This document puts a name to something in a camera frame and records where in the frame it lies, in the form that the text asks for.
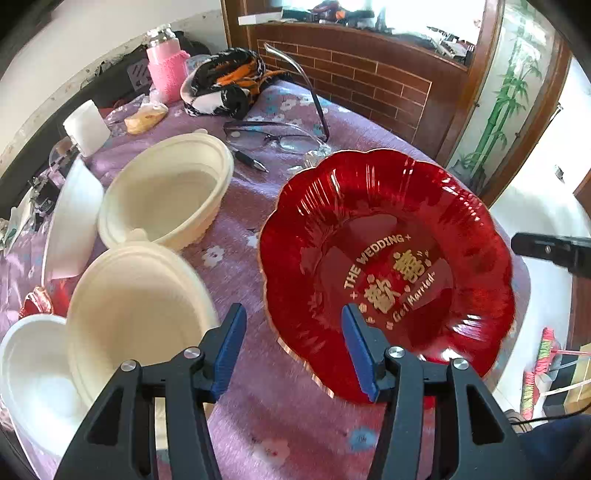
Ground black orange white scarf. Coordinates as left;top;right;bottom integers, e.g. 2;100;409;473
180;47;296;118

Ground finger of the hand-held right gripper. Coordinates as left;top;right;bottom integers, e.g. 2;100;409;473
512;233;591;278

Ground black sofa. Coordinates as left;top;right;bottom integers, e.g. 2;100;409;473
0;32;213;217

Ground pile of tools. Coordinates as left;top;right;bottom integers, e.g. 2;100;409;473
281;0;476;65

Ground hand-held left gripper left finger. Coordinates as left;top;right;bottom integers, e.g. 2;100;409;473
54;303;247;480

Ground purple floral tablecloth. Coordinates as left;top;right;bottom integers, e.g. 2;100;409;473
0;78;532;480

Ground bread in plastic bag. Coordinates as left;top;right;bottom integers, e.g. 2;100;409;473
124;102;169;136

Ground black ballpoint pen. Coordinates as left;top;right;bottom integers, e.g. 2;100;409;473
231;148;269;174

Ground cream bowl lid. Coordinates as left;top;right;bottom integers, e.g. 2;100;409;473
66;229;220;411

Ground purple framed eyeglasses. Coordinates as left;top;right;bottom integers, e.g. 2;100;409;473
223;42;331;155

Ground white cloth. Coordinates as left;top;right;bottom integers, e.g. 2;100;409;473
0;194;34;251

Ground large white plastic bowl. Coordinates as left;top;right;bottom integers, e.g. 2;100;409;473
41;156;106;289

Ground slotted purple spatula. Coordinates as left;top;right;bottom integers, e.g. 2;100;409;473
126;59;153;90

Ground large red scalloped plate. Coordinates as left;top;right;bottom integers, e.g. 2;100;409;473
257;148;517;401

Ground brick pattern wooden counter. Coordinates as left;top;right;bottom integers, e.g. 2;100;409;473
221;0;472;160

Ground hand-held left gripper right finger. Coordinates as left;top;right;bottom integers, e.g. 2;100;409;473
341;303;529;480

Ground cream plastic bowl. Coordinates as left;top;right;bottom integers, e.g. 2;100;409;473
98;133;235;252

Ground small white plastic bowl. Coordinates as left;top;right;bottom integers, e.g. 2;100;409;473
0;314;93;457

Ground bottle with pink knitted sleeve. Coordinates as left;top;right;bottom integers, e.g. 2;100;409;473
146;24;191;104

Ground crumpled clear wrapper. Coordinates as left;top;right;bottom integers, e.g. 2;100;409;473
302;143;333;171

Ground white plastic jar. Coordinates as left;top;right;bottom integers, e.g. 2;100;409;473
63;99;112;158

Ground flat white box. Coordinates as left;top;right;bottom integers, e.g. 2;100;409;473
238;11;283;26

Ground person's leg in jeans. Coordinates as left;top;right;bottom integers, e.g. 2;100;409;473
519;413;591;480

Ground black motor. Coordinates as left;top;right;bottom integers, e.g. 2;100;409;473
28;174;62;219

